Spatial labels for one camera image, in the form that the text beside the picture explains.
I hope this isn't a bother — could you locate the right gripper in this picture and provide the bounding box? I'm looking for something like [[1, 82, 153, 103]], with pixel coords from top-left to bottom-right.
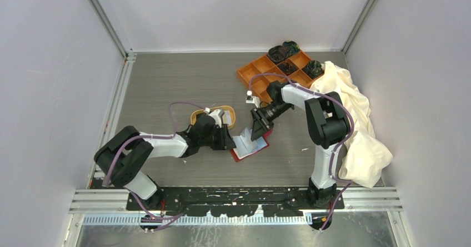
[[250, 102, 293, 141]]

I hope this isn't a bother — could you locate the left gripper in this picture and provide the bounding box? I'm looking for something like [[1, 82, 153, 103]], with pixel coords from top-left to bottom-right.
[[199, 123, 236, 150]]

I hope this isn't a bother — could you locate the red card holder wallet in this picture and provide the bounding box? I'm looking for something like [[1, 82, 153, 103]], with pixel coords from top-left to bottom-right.
[[231, 127, 272, 162]]

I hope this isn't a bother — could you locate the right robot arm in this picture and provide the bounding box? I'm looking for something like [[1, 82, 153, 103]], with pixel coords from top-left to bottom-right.
[[250, 81, 352, 209]]

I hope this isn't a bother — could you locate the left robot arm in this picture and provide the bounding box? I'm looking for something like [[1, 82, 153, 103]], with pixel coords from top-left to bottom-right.
[[94, 114, 235, 210]]

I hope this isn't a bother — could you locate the oval wooden card tray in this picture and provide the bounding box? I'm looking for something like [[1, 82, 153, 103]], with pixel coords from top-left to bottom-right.
[[190, 105, 236, 129]]

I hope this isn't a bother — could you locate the dark rolled sock in tray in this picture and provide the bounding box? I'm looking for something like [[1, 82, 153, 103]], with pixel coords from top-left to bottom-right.
[[278, 61, 298, 75]]

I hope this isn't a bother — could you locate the orange compartment tray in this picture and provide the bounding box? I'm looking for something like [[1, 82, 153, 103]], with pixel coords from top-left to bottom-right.
[[237, 51, 323, 103]]

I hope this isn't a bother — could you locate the dark camouflage rolled sock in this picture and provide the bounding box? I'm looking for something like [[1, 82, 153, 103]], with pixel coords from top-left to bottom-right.
[[302, 60, 324, 79]]

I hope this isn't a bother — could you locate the dark green rolled sock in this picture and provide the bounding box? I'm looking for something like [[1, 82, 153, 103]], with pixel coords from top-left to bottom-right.
[[282, 41, 300, 57]]

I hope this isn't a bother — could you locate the cream cloth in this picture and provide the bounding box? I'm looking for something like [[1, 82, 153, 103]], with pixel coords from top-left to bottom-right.
[[310, 61, 393, 188]]

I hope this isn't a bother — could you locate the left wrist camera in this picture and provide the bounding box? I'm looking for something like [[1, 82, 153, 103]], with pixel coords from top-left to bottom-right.
[[203, 108, 224, 128]]

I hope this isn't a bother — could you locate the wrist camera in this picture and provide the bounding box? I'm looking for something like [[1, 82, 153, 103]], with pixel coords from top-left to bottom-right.
[[203, 108, 224, 128], [245, 90, 260, 108]]

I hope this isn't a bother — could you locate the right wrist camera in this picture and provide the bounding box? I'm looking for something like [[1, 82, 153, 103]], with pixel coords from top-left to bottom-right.
[[245, 90, 260, 108]]

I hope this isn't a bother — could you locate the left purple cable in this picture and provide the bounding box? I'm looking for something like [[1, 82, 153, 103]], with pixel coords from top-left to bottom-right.
[[104, 102, 209, 232]]

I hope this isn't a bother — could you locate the purple cable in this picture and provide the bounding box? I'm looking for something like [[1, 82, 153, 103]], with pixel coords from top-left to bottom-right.
[[248, 72, 356, 231], [104, 102, 209, 232]]

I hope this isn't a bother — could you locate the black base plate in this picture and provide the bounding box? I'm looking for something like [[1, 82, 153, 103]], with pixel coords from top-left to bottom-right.
[[126, 186, 344, 218]]

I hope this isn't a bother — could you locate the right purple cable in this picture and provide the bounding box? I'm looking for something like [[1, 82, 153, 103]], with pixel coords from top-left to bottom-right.
[[248, 72, 356, 231]]

